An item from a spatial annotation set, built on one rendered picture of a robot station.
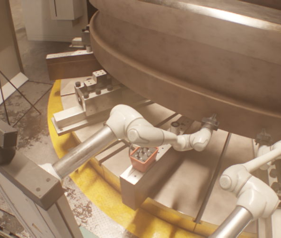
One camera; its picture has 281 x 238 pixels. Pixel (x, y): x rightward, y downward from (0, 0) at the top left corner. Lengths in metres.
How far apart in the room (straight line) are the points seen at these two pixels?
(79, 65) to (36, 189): 3.37
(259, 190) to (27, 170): 0.95
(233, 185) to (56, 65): 3.17
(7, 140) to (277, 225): 1.99
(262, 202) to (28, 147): 2.82
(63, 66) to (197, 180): 2.49
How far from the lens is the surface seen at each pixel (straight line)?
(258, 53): 1.73
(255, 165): 1.47
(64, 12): 5.57
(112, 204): 2.58
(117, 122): 1.36
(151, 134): 1.29
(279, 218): 2.21
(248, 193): 1.18
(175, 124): 2.19
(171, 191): 2.29
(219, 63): 1.96
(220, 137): 2.87
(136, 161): 1.85
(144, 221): 2.46
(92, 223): 2.49
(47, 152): 3.19
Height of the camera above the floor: 2.17
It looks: 39 degrees down
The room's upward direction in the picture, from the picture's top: straight up
